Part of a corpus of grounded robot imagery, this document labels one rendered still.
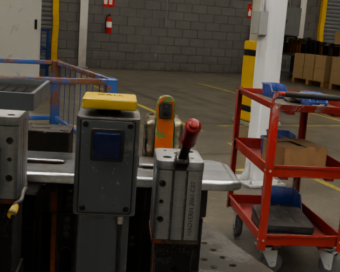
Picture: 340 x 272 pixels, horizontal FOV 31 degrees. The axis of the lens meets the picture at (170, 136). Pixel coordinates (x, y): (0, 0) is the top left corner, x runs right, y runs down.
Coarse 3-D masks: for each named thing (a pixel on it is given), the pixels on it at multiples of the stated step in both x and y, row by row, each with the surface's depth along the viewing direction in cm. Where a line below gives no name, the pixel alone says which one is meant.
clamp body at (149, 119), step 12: (144, 120) 127; (180, 120) 121; (144, 132) 123; (180, 132) 118; (144, 144) 120; (180, 144) 119; (144, 156) 119; (144, 168) 119; (144, 216) 122; (144, 228) 122; (144, 240) 122; (144, 252) 123; (144, 264) 123
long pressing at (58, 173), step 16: (32, 160) 105; (48, 160) 106; (64, 160) 106; (144, 160) 110; (208, 160) 114; (32, 176) 95; (48, 176) 95; (64, 176) 95; (144, 176) 97; (208, 176) 101; (224, 176) 102
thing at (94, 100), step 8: (88, 96) 68; (96, 96) 68; (104, 96) 69; (112, 96) 69; (120, 96) 70; (128, 96) 70; (88, 104) 66; (96, 104) 66; (104, 104) 66; (112, 104) 66; (120, 104) 67; (128, 104) 67; (136, 104) 67; (104, 112) 68; (112, 112) 68; (120, 112) 70
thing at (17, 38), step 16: (0, 0) 861; (16, 0) 870; (32, 0) 879; (0, 16) 865; (16, 16) 875; (32, 16) 884; (0, 32) 870; (16, 32) 879; (32, 32) 888; (0, 48) 874; (16, 48) 883; (32, 48) 893; (0, 64) 878; (16, 64) 888; (32, 64) 897
